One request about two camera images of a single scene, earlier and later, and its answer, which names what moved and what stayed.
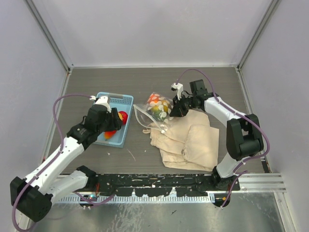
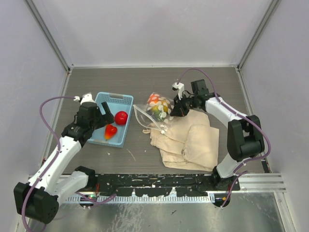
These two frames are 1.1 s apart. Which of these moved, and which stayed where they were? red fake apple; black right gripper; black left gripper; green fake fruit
Moved: black left gripper
Stayed: green fake fruit; red fake apple; black right gripper
